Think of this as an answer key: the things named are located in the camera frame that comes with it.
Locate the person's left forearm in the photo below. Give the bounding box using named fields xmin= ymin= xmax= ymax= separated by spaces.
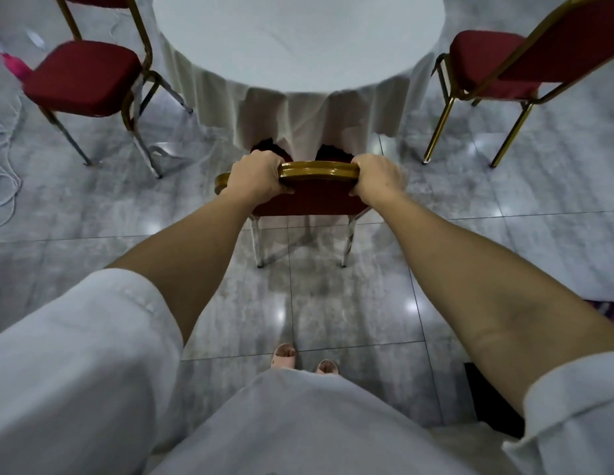
xmin=104 ymin=188 xmax=259 ymax=348

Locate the person's right forearm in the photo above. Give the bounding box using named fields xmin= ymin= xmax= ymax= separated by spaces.
xmin=375 ymin=192 xmax=614 ymax=417

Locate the person's left shoe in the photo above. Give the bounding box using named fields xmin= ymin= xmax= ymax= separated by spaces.
xmin=272 ymin=343 xmax=298 ymax=372

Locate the white round tablecloth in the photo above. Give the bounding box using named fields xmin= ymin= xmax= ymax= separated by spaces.
xmin=152 ymin=0 xmax=446 ymax=160

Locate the pink and white object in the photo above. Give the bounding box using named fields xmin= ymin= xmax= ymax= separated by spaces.
xmin=0 ymin=41 xmax=34 ymax=85

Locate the person's right hand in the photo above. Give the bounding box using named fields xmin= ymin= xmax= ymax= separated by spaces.
xmin=348 ymin=153 xmax=410 ymax=209

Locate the black flat object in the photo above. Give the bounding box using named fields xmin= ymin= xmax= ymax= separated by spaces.
xmin=464 ymin=363 xmax=528 ymax=439

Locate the red chair with gold frame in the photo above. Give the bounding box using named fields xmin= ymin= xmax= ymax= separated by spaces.
xmin=423 ymin=0 xmax=614 ymax=169
xmin=21 ymin=0 xmax=194 ymax=180
xmin=214 ymin=138 xmax=373 ymax=269

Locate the white cable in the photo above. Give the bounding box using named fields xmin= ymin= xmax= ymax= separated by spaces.
xmin=0 ymin=105 xmax=24 ymax=232

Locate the person's white garment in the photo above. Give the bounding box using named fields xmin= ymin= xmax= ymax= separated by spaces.
xmin=0 ymin=268 xmax=614 ymax=475

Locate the person's left hand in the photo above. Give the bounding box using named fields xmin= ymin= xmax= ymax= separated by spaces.
xmin=222 ymin=149 xmax=295 ymax=207

